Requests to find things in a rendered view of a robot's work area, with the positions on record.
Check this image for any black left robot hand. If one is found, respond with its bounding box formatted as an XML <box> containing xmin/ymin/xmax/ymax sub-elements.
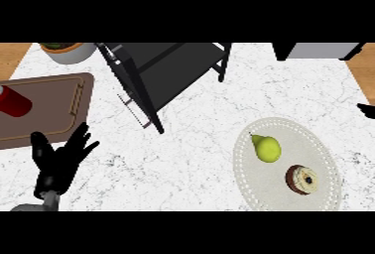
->
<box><xmin>30</xmin><ymin>122</ymin><xmax>100</xmax><ymax>200</ymax></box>

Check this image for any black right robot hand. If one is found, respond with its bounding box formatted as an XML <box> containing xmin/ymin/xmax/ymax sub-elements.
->
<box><xmin>356</xmin><ymin>102</ymin><xmax>375</xmax><ymax>120</ymax></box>

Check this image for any white oval placemat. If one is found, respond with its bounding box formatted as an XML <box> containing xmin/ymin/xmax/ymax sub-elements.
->
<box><xmin>232</xmin><ymin>116</ymin><xmax>343</xmax><ymax>212</ymax></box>

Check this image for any white frosted cupcake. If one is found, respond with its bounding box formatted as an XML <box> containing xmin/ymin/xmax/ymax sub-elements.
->
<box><xmin>284</xmin><ymin>164</ymin><xmax>319</xmax><ymax>196</ymax></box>

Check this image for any black tiered shelf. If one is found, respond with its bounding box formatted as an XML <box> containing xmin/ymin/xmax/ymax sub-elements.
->
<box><xmin>93</xmin><ymin>42</ymin><xmax>233</xmax><ymax>135</ymax></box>

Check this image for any brown cutting board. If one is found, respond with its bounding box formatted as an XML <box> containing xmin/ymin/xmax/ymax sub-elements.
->
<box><xmin>0</xmin><ymin>72</ymin><xmax>95</xmax><ymax>151</ymax></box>

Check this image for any grey and black appliance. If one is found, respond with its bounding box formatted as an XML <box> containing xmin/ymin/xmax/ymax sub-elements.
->
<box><xmin>272</xmin><ymin>42</ymin><xmax>366</xmax><ymax>62</ymax></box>

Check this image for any red can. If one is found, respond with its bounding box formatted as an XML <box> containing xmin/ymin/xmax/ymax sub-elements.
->
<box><xmin>0</xmin><ymin>84</ymin><xmax>34</xmax><ymax>118</ymax></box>

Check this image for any green pear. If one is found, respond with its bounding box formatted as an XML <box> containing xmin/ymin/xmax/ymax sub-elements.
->
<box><xmin>250</xmin><ymin>132</ymin><xmax>282</xmax><ymax>164</ymax></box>

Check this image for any grey plant pot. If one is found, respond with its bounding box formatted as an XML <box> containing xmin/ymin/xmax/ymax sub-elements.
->
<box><xmin>38</xmin><ymin>42</ymin><xmax>98</xmax><ymax>65</ymax></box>

